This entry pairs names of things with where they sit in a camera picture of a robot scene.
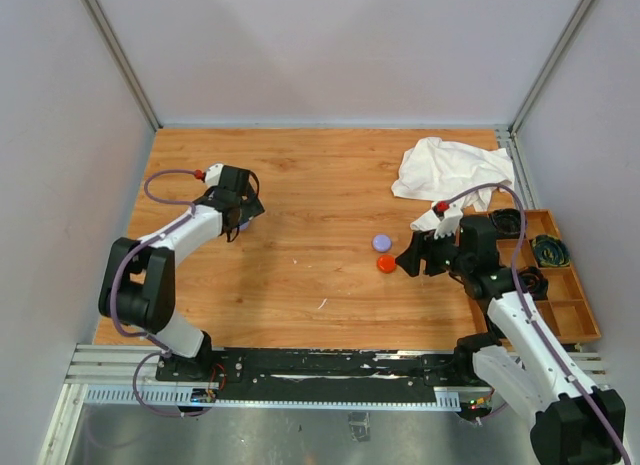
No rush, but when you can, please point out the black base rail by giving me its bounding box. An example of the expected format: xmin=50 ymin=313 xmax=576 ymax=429
xmin=155 ymin=347 xmax=491 ymax=405

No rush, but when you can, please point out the orange charging case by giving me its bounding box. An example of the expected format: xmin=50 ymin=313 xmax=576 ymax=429
xmin=376 ymin=254 xmax=397 ymax=274

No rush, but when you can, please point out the purple earbud charging case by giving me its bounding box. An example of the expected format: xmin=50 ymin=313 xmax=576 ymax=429
xmin=371 ymin=234 xmax=392 ymax=253

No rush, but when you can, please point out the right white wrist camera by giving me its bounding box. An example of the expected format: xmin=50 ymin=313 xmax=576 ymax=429
xmin=434 ymin=205 xmax=463 ymax=240

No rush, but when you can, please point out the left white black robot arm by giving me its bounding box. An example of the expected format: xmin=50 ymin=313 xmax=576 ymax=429
xmin=98 ymin=163 xmax=265 ymax=381

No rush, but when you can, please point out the black coiled cable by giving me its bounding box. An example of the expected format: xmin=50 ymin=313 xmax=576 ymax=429
xmin=517 ymin=265 xmax=550 ymax=301
xmin=488 ymin=208 xmax=524 ymax=236

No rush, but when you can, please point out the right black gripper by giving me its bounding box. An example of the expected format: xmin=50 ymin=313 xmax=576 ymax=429
xmin=396 ymin=224 xmax=472 ymax=277

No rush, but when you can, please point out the blue yellow coiled cable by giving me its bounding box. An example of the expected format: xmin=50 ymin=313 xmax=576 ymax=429
xmin=529 ymin=233 xmax=572 ymax=269

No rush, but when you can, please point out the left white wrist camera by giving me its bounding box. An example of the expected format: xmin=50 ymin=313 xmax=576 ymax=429
xmin=203 ymin=163 xmax=224 ymax=187

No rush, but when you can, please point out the white crumpled cloth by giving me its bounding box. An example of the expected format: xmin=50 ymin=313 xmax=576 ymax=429
xmin=391 ymin=137 xmax=515 ymax=212

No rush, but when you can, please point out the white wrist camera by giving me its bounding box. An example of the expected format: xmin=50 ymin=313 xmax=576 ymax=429
xmin=203 ymin=163 xmax=224 ymax=187
xmin=434 ymin=205 xmax=463 ymax=240

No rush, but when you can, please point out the wooden compartment tray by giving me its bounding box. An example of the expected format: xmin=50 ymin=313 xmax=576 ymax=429
xmin=483 ymin=209 xmax=601 ymax=345

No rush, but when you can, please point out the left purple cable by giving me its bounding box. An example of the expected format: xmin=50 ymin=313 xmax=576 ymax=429
xmin=110 ymin=168 xmax=221 ymax=444

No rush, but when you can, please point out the black coiled cable middle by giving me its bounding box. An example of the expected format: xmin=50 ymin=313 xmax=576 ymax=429
xmin=517 ymin=265 xmax=550 ymax=301

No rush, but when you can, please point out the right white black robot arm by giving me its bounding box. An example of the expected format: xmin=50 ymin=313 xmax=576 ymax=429
xmin=396 ymin=215 xmax=631 ymax=464

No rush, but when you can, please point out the black coiled cable top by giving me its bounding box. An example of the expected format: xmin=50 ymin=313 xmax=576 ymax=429
xmin=488 ymin=208 xmax=524 ymax=236

